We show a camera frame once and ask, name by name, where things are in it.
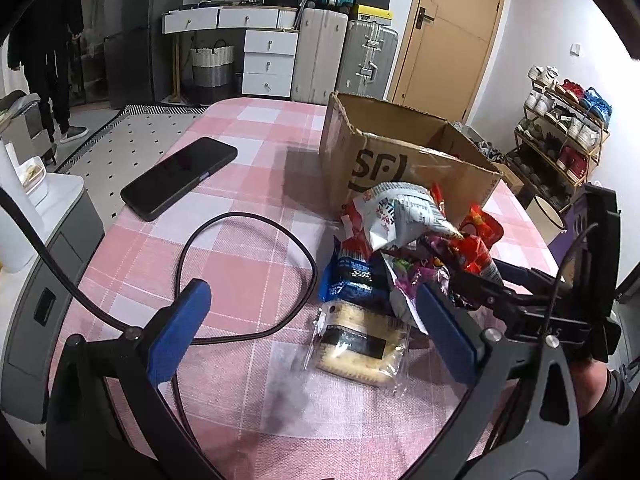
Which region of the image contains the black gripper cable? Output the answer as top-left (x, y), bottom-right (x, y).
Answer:
top-left (547, 222), bottom-right (601, 311)

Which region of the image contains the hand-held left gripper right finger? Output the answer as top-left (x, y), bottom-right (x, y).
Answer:
top-left (415, 282), bottom-right (583, 480)

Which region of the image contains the white drawer desk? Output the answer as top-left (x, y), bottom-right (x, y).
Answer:
top-left (162, 6), bottom-right (301, 99)

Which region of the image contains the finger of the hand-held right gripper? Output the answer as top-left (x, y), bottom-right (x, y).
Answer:
top-left (492, 259), bottom-right (571, 298)
top-left (447, 272), bottom-right (526, 331)

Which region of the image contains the beige suitcase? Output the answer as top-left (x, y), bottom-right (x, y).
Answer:
top-left (292, 7), bottom-right (349, 106)

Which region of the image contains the silver suitcase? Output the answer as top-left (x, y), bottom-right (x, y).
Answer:
top-left (336, 20), bottom-right (399, 101)

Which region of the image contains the person's right hand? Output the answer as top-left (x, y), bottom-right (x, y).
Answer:
top-left (570, 360), bottom-right (611, 418)

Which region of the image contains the wooden shoe rack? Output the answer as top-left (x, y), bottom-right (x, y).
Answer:
top-left (515, 67), bottom-right (612, 211)

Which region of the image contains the black glossy cabinet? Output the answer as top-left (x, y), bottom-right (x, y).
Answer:
top-left (70, 0), bottom-right (108, 107)

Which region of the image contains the grey side cabinet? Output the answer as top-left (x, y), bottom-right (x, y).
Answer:
top-left (0, 172), bottom-right (106, 427)

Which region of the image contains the purple cloth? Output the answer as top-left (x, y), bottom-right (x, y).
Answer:
top-left (549, 194), bottom-right (592, 272)

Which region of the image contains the pink plaid tablecloth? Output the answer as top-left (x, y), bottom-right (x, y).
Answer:
top-left (47, 96), bottom-right (566, 480)

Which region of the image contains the clear cracker packet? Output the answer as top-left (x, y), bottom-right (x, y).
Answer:
top-left (302, 301), bottom-right (413, 389)

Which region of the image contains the white and grey snack packet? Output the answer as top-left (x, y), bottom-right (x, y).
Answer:
top-left (350, 182), bottom-right (463, 252)

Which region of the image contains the brown cardboard box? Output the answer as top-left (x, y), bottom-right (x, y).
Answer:
top-left (320, 91), bottom-right (502, 216)

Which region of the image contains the blue snack packet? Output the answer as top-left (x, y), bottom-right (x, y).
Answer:
top-left (320, 239), bottom-right (388, 304)

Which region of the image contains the white dotted rug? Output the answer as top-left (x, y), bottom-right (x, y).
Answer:
top-left (54, 104), bottom-right (207, 197)

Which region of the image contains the small brown box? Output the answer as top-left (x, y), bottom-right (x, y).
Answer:
top-left (492, 160), bottom-right (526, 196)

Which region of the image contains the row of assorted shoes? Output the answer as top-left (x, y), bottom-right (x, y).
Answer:
top-left (517, 65), bottom-right (613, 206)

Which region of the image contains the black smartphone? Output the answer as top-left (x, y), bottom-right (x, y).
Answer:
top-left (120, 136), bottom-right (238, 222)

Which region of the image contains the woven basket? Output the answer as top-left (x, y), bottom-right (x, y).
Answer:
top-left (190, 40), bottom-right (236, 104)

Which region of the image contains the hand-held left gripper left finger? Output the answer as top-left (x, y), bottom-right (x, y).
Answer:
top-left (45, 279), bottom-right (226, 480)

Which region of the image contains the pile of sneakers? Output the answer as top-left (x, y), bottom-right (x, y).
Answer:
top-left (452, 120), bottom-right (501, 162)

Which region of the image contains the yellow and black shoebox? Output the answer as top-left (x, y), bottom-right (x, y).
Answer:
top-left (352, 4), bottom-right (394, 25)

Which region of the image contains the red and white snack packet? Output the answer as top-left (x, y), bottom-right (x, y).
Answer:
top-left (341, 195), bottom-right (373, 256)

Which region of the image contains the purple snack packet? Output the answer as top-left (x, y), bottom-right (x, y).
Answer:
top-left (384, 254), bottom-right (452, 332)

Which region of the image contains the white waste bin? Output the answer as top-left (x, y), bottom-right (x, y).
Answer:
top-left (525, 192), bottom-right (568, 256)

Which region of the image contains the dark grey fridge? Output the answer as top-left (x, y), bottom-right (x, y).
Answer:
top-left (103, 0), bottom-right (171, 110)

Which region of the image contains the white food container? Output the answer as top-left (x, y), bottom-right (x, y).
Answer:
top-left (17, 156), bottom-right (49, 206)

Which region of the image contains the wooden door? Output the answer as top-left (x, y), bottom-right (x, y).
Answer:
top-left (387, 0), bottom-right (511, 123)

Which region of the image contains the thick black cable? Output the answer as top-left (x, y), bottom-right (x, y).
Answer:
top-left (0, 185), bottom-right (319, 461)

